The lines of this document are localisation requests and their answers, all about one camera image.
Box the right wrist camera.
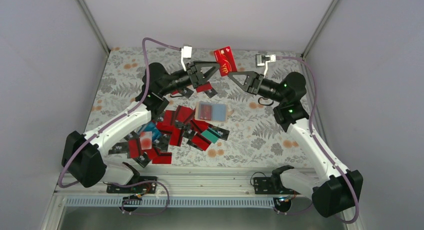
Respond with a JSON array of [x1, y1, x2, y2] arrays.
[[255, 54, 277, 76]]

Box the black card top right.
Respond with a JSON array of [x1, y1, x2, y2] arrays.
[[204, 88, 218, 99]]

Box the beige leather card holder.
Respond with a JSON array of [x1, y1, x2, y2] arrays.
[[194, 101, 228, 123]]

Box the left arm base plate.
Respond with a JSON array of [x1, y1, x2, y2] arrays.
[[106, 176, 158, 195]]

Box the red card top right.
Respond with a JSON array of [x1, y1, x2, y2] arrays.
[[195, 82, 213, 93]]

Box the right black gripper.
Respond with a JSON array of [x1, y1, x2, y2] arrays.
[[227, 71, 286, 104]]

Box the teal card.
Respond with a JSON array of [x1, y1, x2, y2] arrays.
[[201, 128, 221, 144]]

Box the red card bottom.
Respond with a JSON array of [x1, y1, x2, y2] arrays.
[[151, 155, 172, 165]]

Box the red card black stripe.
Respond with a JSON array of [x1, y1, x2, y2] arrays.
[[198, 103, 213, 121]]

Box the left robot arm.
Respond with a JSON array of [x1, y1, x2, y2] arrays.
[[57, 60, 220, 193]]

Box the white card red spot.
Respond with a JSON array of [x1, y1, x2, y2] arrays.
[[139, 131, 153, 150]]

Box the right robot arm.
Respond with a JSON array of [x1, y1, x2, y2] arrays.
[[228, 71, 364, 223]]

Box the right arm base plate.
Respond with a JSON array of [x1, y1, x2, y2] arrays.
[[252, 177, 294, 195]]

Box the black vip card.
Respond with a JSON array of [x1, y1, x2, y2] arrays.
[[178, 87, 194, 99], [212, 126, 230, 141]]

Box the black vip card top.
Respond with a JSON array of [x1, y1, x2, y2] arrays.
[[178, 87, 194, 99]]

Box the floral table mat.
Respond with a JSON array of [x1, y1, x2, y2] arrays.
[[86, 47, 312, 168]]

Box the blue card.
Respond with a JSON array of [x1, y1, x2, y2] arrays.
[[137, 122, 162, 141]]

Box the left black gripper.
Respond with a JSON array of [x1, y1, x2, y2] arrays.
[[159, 60, 220, 96]]

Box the black vip card upper right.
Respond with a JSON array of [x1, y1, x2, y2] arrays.
[[212, 126, 230, 141]]

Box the aluminium rail frame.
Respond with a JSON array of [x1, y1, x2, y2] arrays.
[[41, 166, 364, 230]]

